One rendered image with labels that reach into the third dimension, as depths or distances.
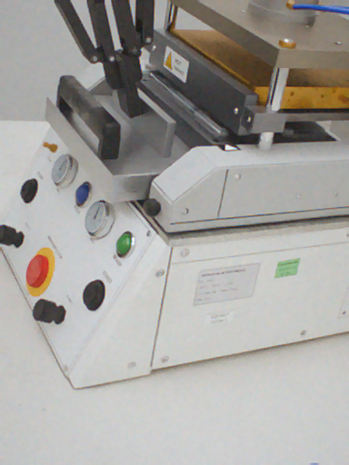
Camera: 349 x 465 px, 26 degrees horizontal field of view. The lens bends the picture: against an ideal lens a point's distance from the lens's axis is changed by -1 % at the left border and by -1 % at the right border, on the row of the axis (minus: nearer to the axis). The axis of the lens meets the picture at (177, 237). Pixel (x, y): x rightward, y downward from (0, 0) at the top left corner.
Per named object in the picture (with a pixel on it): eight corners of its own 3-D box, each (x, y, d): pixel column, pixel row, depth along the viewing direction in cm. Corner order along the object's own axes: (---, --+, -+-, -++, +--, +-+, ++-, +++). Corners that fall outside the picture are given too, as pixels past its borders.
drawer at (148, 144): (246, 118, 106) (258, 65, 102) (340, 191, 89) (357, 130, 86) (44, 124, 93) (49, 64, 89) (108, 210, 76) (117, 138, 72)
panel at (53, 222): (-4, 235, 102) (62, 117, 98) (67, 377, 80) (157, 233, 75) (-17, 231, 101) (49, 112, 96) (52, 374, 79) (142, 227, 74)
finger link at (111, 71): (113, 44, 78) (86, 54, 77) (122, 87, 81) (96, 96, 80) (107, 40, 79) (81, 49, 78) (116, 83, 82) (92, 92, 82)
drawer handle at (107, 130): (71, 105, 89) (74, 74, 87) (118, 159, 78) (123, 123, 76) (54, 106, 88) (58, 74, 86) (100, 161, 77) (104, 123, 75)
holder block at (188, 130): (245, 95, 102) (249, 77, 101) (331, 159, 87) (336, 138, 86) (134, 96, 95) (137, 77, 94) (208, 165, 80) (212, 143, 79)
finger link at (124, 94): (124, 59, 79) (118, 61, 79) (136, 117, 83) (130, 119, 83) (114, 50, 81) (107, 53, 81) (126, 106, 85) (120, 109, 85)
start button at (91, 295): (89, 300, 82) (102, 279, 81) (99, 314, 80) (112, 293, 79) (77, 296, 81) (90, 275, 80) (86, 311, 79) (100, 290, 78)
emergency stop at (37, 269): (32, 277, 92) (47, 251, 91) (42, 295, 89) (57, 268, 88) (21, 274, 91) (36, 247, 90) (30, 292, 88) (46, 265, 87)
